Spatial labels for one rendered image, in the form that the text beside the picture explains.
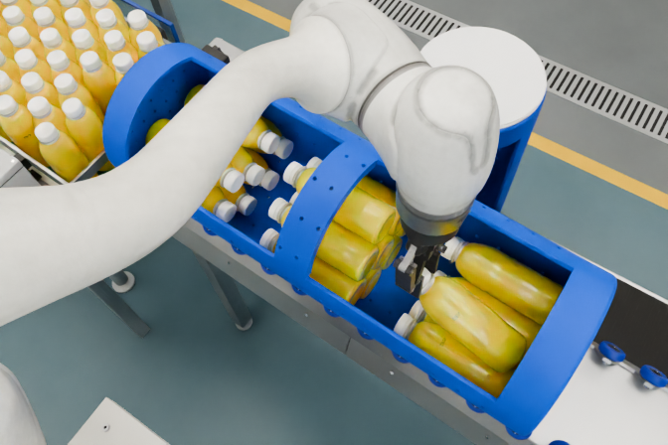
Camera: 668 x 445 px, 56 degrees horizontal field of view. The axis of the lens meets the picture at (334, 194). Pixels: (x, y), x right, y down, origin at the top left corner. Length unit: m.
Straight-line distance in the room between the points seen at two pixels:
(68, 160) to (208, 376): 1.05
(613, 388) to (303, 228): 0.62
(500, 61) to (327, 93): 0.81
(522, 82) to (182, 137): 1.00
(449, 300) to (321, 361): 1.24
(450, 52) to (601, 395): 0.74
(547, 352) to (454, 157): 0.41
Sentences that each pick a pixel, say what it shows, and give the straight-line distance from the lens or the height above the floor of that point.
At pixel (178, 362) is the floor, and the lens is 2.23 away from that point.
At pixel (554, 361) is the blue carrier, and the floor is 1.22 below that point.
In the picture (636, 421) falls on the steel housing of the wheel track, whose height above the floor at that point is 0.93.
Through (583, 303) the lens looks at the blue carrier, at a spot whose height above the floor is 1.23.
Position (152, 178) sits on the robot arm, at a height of 1.72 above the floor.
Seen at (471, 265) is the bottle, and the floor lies 1.13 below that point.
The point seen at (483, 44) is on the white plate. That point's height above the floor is 1.04.
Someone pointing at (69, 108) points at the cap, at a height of 1.10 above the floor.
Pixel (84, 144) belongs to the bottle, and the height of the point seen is 1.01.
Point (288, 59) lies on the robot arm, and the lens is 0.62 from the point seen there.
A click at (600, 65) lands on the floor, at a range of 2.92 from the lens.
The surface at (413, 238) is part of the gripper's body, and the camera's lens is 0.77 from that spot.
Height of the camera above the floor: 2.08
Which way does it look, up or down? 60 degrees down
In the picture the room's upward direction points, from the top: 5 degrees counter-clockwise
